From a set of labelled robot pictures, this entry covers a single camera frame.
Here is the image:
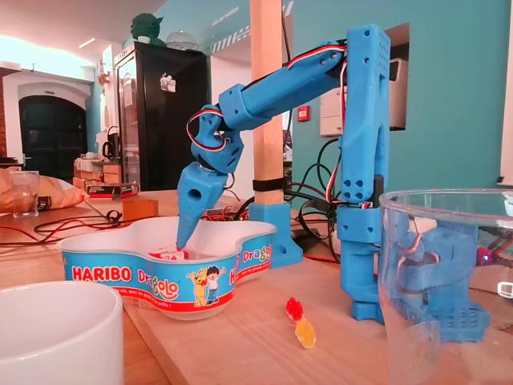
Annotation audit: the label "red white candy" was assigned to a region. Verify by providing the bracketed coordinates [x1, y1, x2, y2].
[147, 248, 189, 261]

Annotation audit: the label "small wooden block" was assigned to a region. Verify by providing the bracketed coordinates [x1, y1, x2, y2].
[122, 198, 160, 222]

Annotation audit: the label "black refrigerator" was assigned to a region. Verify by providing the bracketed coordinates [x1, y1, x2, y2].
[115, 41, 212, 193]

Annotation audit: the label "clear plastic Haribo candy bowl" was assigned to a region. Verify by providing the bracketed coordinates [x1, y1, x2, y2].
[55, 216, 278, 321]

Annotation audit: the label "black red flat box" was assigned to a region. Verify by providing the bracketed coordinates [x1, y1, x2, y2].
[83, 182, 140, 200]

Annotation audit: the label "black kettle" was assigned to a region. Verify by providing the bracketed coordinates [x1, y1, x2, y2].
[102, 126, 121, 161]

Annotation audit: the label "stacked cardboard boxes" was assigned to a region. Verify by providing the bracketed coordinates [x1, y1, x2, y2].
[73, 152, 123, 189]

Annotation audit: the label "orange chips bag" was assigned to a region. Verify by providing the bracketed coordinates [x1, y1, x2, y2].
[0, 167, 90, 213]

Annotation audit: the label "red gummy bear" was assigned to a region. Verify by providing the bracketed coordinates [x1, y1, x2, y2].
[285, 296, 305, 324]

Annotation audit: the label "light wooden base board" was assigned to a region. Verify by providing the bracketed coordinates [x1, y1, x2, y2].
[122, 256, 513, 385]

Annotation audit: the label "clear glass dome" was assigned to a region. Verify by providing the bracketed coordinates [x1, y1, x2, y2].
[165, 30, 200, 51]

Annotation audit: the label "black arched door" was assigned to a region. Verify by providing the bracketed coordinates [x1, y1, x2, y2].
[18, 95, 88, 181]

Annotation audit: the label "yellow gummy bear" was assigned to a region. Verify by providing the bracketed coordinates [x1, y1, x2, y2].
[294, 316, 317, 350]

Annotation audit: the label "green Yoda head figure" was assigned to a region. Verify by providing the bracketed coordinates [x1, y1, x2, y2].
[130, 12, 166, 46]

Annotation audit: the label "empty pint glass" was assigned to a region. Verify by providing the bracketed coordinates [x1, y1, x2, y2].
[8, 170, 41, 220]

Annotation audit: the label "white ceramic mug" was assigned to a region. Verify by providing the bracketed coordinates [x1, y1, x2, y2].
[0, 280, 124, 385]

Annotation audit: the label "clear drinking glass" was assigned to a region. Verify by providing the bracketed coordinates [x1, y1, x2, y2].
[378, 188, 513, 385]

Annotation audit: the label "black strap band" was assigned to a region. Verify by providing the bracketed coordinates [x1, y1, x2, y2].
[252, 179, 288, 193]

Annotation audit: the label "blue printed post mount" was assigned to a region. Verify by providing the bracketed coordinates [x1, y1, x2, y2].
[247, 200, 305, 269]

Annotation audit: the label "thick black cable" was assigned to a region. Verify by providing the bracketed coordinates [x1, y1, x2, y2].
[280, 138, 345, 265]

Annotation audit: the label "white wall cabinet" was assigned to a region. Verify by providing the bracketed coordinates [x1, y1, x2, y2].
[319, 86, 348, 140]

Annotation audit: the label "wooden post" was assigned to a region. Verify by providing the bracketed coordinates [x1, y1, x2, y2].
[248, 0, 286, 205]

